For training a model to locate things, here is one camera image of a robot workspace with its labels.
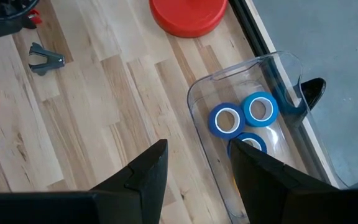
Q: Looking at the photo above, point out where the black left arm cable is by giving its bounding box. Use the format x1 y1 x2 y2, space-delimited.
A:
0 0 40 21

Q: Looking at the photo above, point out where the black staple remover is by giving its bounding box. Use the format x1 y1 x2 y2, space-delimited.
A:
29 42 66 77

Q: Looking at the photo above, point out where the light blue tape roll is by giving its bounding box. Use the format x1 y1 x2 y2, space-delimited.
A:
241 91 280 128

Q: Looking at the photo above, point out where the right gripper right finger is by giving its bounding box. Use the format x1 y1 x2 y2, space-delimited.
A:
230 139 358 224

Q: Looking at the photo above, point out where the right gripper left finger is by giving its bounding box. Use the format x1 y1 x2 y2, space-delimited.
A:
0 139 169 224

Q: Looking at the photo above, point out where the clear plastic bin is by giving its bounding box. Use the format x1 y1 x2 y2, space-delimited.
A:
186 51 351 224

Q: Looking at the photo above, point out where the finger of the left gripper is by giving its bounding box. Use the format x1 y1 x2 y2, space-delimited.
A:
21 15 39 30

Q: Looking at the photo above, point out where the black metal table frame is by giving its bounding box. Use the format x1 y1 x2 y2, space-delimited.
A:
228 0 332 187

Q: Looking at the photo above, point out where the dark blue tape roll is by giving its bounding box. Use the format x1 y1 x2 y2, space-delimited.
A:
208 102 246 140
227 132 268 158

